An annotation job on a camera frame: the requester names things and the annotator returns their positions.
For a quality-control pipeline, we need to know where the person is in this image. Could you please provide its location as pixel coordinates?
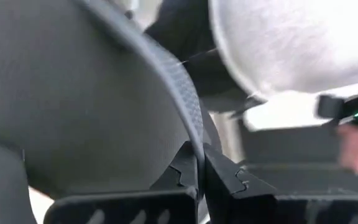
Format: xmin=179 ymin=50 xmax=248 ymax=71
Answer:
xmin=208 ymin=0 xmax=358 ymax=96

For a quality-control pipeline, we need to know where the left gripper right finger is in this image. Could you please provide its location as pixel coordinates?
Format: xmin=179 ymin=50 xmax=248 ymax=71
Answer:
xmin=203 ymin=142 xmax=358 ymax=224

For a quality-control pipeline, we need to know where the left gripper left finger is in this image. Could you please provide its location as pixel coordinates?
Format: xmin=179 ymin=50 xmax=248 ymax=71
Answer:
xmin=44 ymin=140 xmax=199 ymax=224

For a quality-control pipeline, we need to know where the black rubber flip-flop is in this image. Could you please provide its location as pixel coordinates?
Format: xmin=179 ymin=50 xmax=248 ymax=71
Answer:
xmin=0 ymin=0 xmax=206 ymax=224

